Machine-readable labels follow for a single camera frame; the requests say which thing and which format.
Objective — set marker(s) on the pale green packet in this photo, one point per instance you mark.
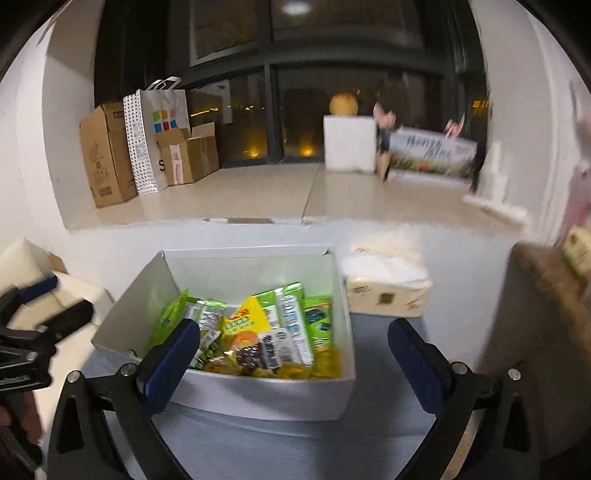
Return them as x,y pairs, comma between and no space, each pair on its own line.
577,251

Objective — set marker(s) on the grey-blue tablecloth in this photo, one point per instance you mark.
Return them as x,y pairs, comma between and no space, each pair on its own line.
277,447

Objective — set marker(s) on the green white striped snack packet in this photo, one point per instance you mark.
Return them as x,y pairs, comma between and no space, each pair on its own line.
291,323

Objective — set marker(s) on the black snack packet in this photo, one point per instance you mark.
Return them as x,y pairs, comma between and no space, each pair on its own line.
258,353

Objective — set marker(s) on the white dotted paper bag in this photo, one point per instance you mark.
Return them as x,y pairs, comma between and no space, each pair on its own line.
157,120

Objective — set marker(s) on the white cardboard box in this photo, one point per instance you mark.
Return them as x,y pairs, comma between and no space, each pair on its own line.
258,397

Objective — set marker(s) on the yellow snack pouch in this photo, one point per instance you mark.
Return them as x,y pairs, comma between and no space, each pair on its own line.
244,321

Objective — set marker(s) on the white foam block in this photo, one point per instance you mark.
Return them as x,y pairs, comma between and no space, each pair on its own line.
349,145

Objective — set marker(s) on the tall brown cardboard box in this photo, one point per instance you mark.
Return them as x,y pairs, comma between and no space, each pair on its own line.
104,157

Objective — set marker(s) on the tissue paper pack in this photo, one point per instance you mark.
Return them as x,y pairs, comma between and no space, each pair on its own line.
388,286

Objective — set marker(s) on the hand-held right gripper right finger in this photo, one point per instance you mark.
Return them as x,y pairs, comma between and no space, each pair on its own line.
411,360

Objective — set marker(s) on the open brown cardboard box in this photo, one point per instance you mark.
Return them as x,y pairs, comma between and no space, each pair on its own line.
194,157

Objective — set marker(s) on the small figurine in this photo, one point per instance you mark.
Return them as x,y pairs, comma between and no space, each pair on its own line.
384,124

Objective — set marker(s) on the green dark label snack packet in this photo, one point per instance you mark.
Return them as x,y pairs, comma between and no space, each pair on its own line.
318,323

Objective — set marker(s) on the plain green snack packet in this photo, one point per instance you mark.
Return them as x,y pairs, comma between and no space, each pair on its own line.
171,318

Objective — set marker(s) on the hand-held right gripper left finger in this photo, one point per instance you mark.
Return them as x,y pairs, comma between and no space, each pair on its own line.
171,364

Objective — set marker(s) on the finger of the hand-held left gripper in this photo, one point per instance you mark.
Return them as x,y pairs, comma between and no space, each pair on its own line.
69,318
39,287

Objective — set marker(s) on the cream leather sofa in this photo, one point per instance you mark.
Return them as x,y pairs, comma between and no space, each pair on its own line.
18,263

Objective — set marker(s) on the printed carton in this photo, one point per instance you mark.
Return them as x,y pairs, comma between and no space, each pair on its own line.
431,154

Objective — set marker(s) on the yellow pomelo fruit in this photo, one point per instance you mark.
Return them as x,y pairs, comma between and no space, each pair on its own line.
344,105

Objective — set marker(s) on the brown furniture piece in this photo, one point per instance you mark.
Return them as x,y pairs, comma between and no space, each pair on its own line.
531,332

